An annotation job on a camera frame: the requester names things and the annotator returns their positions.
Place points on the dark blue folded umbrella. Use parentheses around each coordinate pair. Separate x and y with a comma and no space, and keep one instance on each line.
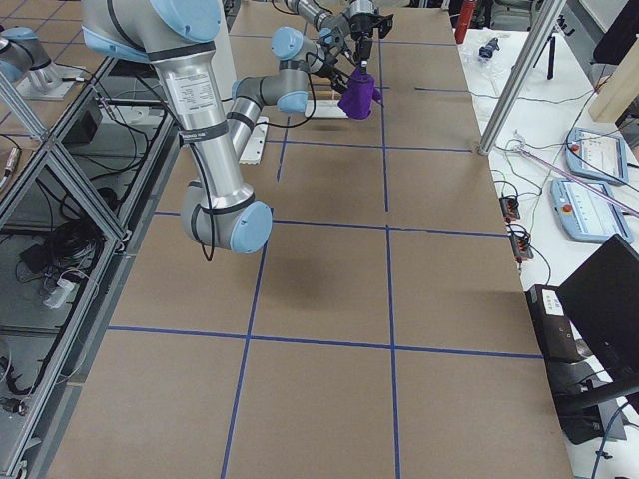
(487,51)

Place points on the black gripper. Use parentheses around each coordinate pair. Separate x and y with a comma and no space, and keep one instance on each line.
(359,24)
(328,72)

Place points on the white rack base tray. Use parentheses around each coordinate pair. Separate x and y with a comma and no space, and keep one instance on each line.
(324,109)

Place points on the wooden board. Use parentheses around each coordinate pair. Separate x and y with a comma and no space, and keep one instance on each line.
(619,48)

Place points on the near orange connector block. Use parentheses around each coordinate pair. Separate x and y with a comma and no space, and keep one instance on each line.
(520,238)

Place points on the black mini tripod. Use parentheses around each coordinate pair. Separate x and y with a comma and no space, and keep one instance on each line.
(550,45)

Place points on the far blue teach pendant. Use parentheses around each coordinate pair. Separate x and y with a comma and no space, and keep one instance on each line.
(597,156)

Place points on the black computer box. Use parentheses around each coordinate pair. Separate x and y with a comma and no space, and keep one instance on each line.
(555,336)

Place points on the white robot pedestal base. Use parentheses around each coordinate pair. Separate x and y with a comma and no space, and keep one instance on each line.
(252,135)

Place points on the blue teach pendant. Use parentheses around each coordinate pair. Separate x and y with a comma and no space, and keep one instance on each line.
(584,212)
(597,156)

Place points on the black monitor with stand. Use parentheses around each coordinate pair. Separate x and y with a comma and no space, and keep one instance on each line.
(600,298)

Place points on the red bottle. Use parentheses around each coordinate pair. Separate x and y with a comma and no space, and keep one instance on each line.
(464,20)

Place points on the near blue teach pendant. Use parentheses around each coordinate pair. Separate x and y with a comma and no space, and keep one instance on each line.
(584,212)

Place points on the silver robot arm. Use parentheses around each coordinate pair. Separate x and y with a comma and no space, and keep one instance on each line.
(349,32)
(178,39)

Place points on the far orange connector block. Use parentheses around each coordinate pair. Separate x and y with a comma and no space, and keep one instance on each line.
(509,201)

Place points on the purple microfibre towel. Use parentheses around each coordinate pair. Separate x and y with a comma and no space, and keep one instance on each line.
(361,92)

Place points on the aluminium frame post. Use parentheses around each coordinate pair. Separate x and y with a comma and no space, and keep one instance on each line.
(530,51)

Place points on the orange connector block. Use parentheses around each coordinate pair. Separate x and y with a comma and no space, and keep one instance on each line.
(520,238)
(509,201)

